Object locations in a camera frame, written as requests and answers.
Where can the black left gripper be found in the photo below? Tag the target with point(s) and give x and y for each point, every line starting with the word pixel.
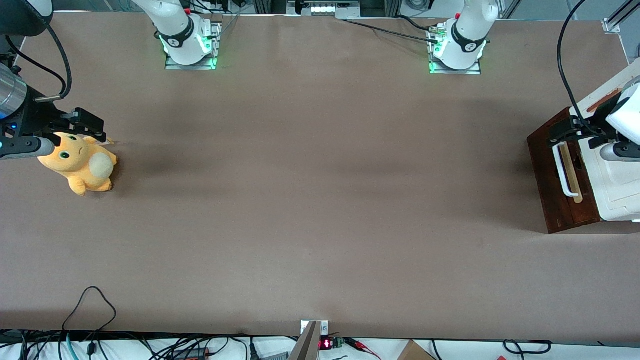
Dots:
pixel 590 127

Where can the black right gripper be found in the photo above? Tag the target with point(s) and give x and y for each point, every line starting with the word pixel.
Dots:
pixel 34 119

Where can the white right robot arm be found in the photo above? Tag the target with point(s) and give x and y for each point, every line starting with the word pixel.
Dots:
pixel 175 30

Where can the dark brown wooden drawer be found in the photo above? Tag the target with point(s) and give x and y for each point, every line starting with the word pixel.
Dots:
pixel 542 165

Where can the yellow plush toy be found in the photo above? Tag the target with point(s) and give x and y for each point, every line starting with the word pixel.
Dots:
pixel 80 165

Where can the copper coloured strip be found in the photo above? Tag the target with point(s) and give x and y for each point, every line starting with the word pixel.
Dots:
pixel 597 105

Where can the light wooden strip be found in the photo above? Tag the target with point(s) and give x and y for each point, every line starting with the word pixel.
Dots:
pixel 572 180

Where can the white plastic cabinet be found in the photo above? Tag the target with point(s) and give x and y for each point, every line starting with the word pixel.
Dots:
pixel 620 190

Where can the white lit device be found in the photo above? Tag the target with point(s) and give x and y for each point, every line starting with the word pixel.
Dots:
pixel 322 9

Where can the brown cardboard piece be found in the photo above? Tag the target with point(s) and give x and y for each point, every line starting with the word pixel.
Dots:
pixel 415 351

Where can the red LED display board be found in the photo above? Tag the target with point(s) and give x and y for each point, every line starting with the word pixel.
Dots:
pixel 325 344

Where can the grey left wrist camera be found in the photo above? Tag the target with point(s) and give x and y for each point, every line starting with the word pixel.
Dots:
pixel 620 151

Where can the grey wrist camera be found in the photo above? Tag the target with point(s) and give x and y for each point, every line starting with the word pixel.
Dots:
pixel 25 146
pixel 620 151

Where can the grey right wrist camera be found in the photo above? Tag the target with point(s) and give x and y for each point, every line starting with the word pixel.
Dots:
pixel 25 146

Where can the aluminium frame profile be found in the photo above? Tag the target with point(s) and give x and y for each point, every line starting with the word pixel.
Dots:
pixel 611 25

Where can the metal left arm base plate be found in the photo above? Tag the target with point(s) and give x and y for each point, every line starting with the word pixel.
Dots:
pixel 455 71

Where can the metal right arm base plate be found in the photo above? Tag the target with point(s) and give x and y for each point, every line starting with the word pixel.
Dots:
pixel 200 66

